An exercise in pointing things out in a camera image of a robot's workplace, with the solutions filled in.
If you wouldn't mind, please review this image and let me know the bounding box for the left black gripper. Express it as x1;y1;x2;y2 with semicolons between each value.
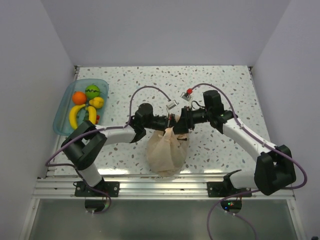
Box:
144;114;187;142

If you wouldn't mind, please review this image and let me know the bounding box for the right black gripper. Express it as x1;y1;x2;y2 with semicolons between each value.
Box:
170;105;213;134

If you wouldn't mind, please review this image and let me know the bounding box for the orange plastic bag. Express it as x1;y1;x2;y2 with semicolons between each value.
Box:
146;128;190;177

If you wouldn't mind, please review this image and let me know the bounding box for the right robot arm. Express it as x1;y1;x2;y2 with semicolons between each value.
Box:
173;90;296;197

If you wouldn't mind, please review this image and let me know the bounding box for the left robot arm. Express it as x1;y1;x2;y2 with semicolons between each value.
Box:
61;103;179;197

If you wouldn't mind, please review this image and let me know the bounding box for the fake yellow lemon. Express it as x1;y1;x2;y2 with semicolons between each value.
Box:
89;96;105;109

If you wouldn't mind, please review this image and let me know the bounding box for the fake yellow banana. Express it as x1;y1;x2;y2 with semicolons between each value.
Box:
84;105;97;125
68;104;86;130

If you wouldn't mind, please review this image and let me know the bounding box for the fake green apple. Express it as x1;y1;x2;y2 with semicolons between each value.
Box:
85;84;101;100

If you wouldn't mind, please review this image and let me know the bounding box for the fake orange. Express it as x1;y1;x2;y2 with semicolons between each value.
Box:
72;91;87;105

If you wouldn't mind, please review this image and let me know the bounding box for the right round controller board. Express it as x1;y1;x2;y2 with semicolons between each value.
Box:
220;200;243;214

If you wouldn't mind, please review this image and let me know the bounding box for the round controller board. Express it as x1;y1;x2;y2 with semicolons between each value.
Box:
220;200;243;214
84;199;107;214

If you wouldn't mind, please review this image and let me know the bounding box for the blue plastic tray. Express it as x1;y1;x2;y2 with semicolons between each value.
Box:
53;78;109;136

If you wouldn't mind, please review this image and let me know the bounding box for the left round controller board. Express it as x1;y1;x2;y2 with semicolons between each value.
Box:
84;199;107;214

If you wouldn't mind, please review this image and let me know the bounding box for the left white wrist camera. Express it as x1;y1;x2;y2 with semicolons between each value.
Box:
165;100;178;111

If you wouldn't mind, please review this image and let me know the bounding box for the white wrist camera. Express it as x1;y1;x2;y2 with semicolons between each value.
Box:
180;88;193;102
165;100;178;111

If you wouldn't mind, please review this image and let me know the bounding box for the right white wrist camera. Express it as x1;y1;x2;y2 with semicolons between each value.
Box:
180;88;193;102

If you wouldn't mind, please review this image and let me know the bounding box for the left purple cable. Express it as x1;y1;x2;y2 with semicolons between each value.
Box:
45;85;173;168

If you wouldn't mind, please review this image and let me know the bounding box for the purple cable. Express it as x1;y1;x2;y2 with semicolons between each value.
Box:
45;85;173;168
206;83;308;240

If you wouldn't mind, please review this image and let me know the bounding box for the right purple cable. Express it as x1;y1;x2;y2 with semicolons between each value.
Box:
206;83;308;240

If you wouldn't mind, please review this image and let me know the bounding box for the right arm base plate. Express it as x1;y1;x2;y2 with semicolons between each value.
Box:
206;170;251;198

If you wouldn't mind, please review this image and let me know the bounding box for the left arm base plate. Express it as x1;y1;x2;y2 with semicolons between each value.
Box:
73;180;120;198

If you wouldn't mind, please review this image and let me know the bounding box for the aluminium rail frame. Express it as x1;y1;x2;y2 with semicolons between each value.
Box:
31;172;296;200

